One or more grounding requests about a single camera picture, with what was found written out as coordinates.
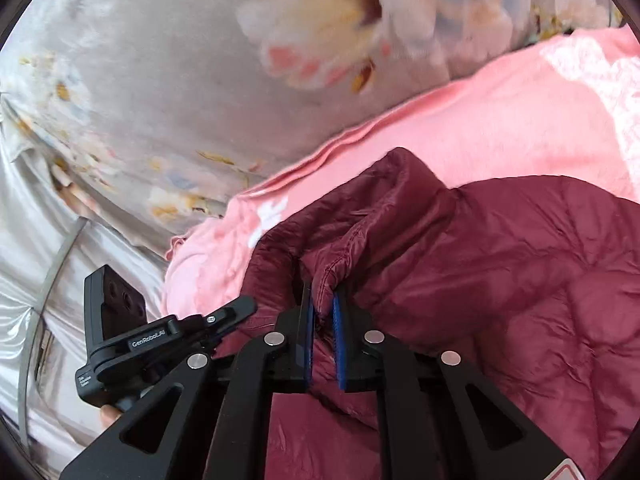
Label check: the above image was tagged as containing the silver satin curtain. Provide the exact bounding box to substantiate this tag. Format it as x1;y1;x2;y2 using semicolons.
0;148;170;476

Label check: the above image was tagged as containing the maroon puffer jacket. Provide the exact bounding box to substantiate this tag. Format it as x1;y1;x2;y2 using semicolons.
226;148;639;479

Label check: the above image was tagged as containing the grey metal bed rail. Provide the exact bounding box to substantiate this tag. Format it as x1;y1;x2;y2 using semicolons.
17;217;88;456

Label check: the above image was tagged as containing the person's left hand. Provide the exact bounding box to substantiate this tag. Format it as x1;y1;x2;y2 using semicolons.
100;405;122;429

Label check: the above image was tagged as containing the floral grey bedsheet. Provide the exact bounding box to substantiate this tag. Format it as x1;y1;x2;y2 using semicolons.
1;0;624;246

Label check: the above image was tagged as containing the pink fleece blanket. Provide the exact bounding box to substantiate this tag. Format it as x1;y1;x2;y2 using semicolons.
160;26;639;317

